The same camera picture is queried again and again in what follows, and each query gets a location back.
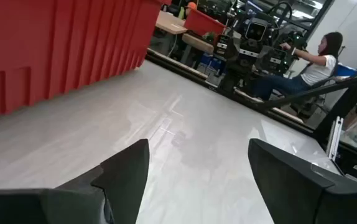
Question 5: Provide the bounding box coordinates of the silver aluminium bracket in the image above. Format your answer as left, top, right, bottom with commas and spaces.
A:
325, 116, 345, 162

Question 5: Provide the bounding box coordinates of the black office chair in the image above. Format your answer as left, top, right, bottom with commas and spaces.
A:
285, 46, 347, 121

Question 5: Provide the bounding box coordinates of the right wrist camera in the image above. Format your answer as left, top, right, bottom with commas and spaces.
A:
246, 17, 268, 42

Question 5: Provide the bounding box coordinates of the blue plastic box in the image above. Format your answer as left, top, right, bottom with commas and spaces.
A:
335, 63, 357, 78

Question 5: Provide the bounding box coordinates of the beige desk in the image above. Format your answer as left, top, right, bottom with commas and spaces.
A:
155, 10, 188, 35
181, 32, 215, 54

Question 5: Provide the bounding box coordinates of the red plastic laundry bin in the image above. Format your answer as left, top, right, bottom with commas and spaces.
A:
0, 0, 167, 124

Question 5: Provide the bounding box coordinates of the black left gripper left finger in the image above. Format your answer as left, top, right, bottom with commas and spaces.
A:
55, 139, 150, 224

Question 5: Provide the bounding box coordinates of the person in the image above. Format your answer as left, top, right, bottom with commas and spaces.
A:
253, 30, 344, 102

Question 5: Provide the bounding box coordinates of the blue storage crate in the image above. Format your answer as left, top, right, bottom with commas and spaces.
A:
197, 52, 226, 75

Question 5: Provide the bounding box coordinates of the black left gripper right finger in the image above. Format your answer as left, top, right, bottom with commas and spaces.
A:
248, 139, 357, 224

